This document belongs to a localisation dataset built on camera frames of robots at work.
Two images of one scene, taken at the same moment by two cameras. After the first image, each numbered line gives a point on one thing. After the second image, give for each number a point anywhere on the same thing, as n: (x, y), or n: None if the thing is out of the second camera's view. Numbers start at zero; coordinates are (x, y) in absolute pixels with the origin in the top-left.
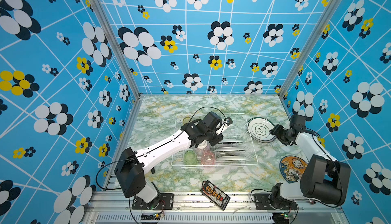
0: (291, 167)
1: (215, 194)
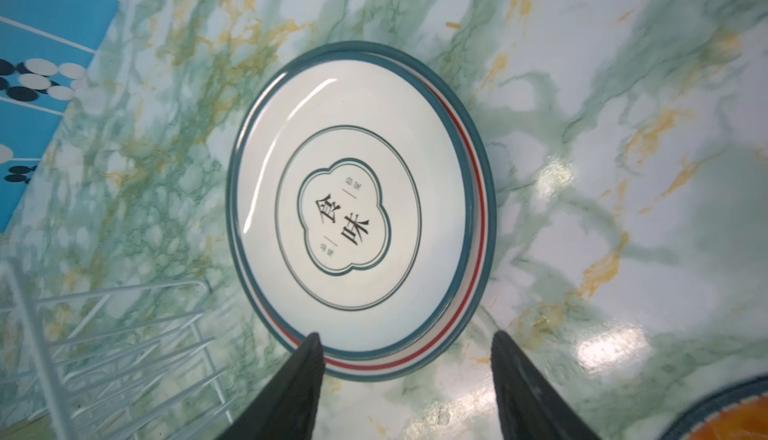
0: (738, 412)
1: None
